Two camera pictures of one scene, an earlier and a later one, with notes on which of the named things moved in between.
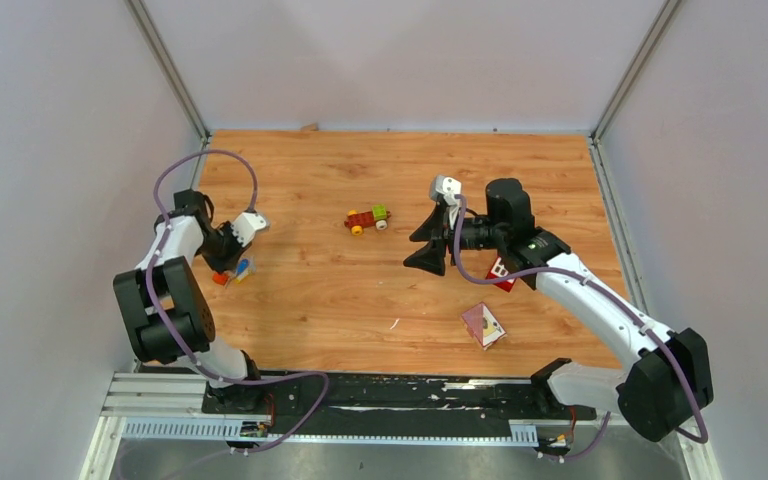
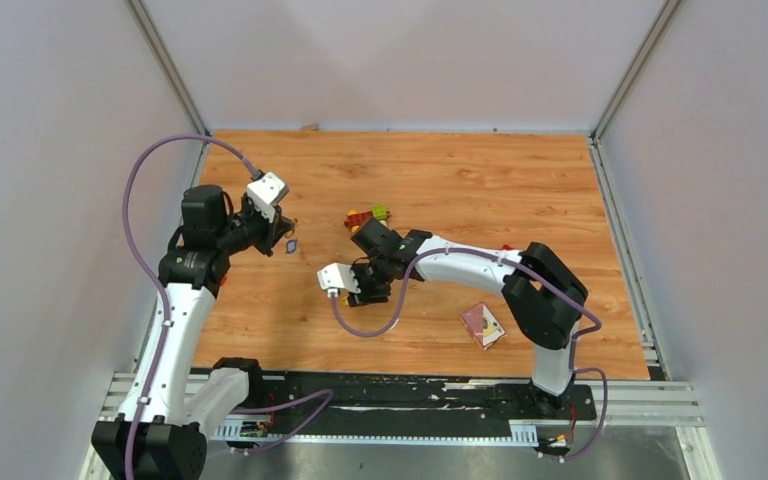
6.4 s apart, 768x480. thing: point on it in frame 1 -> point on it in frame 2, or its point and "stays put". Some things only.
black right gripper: (430, 257) -> (367, 295)
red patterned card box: (483, 325) stays put
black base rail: (392, 403) stays put
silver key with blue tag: (246, 267) -> (291, 246)
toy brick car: (360, 220) stays put
